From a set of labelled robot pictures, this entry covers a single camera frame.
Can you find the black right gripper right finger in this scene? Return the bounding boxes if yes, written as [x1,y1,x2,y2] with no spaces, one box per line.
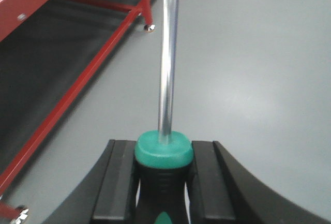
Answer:
[190,141,329,223]

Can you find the red conveyor frame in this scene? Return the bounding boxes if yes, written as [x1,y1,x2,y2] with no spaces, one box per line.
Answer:
[1,0,143,223]

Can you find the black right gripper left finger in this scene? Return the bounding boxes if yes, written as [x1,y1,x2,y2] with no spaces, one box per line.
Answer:
[44,140,137,223]

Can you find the green black screwdriver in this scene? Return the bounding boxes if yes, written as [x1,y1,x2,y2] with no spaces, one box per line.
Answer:
[134,0,193,223]

